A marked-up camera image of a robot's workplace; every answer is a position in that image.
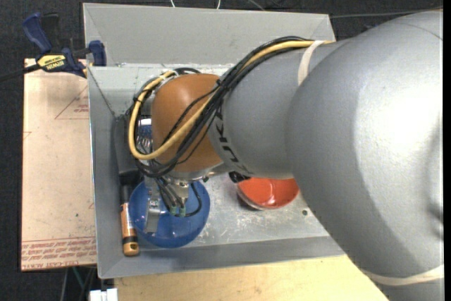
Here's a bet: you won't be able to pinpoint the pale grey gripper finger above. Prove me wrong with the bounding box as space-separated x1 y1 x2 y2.
143 208 166 234

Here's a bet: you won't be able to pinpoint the blue translucent bowl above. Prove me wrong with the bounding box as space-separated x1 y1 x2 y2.
128 179 211 249

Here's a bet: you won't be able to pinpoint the orange and black battery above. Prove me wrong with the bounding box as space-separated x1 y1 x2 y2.
118 183 141 257

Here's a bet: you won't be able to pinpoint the blue and white packet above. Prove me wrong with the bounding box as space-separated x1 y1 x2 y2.
137 116 155 149

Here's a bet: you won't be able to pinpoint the red-orange bowl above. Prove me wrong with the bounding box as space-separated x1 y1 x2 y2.
235 176 301 211

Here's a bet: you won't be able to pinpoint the brown cardboard board red print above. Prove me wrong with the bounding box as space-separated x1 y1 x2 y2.
20 58 98 272

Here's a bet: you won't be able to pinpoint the grey metal bin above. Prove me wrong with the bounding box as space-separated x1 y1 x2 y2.
82 2 347 280

